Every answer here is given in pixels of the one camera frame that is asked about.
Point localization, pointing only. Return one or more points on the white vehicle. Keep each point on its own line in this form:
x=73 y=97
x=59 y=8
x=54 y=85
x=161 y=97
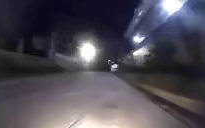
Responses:
x=114 y=67

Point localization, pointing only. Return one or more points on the pale wall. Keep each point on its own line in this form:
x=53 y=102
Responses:
x=30 y=61

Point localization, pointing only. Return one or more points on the grey asphalt road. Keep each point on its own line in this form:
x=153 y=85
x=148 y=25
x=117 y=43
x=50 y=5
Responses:
x=73 y=100

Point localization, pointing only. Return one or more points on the pole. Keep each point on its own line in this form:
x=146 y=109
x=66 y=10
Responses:
x=52 y=46

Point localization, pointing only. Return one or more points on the building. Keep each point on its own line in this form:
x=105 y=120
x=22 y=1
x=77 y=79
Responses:
x=170 y=40

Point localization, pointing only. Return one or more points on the pale concrete kerb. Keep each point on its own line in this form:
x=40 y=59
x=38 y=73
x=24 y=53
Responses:
x=186 y=101

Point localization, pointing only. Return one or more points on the dark verge strip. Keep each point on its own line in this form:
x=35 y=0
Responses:
x=170 y=81

